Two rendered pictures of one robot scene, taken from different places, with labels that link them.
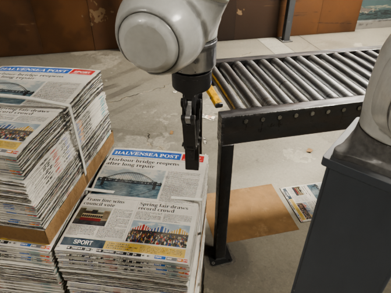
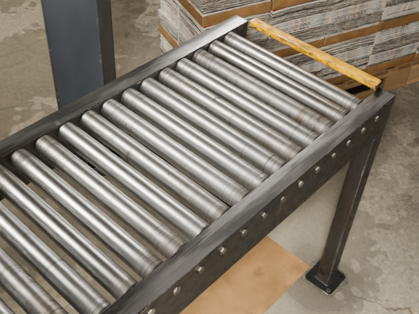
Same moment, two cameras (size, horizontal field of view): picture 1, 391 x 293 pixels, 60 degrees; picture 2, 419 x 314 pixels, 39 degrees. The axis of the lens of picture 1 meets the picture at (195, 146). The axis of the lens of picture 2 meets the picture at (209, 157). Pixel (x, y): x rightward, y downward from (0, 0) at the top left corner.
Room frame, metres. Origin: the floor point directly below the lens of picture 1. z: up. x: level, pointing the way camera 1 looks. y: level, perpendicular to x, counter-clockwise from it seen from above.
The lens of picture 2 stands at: (2.27, -1.11, 1.72)
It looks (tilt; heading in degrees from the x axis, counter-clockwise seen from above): 44 degrees down; 142
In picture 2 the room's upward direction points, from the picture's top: 4 degrees clockwise
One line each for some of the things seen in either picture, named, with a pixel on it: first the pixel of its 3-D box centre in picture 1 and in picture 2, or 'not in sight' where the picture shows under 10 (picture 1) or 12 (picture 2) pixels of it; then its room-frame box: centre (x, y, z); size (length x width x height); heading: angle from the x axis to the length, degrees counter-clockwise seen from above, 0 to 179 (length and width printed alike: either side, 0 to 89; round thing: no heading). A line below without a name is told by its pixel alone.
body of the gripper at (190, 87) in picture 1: (191, 89); not in sight; (0.60, 0.01, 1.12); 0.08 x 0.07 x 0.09; 173
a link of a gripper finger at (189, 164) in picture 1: (192, 156); not in sight; (0.59, 0.01, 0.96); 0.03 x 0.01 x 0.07; 83
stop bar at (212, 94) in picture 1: (204, 81); (312, 52); (1.31, -0.04, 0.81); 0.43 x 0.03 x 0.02; 13
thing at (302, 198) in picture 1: (319, 199); not in sight; (1.45, -0.72, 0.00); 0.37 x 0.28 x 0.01; 103
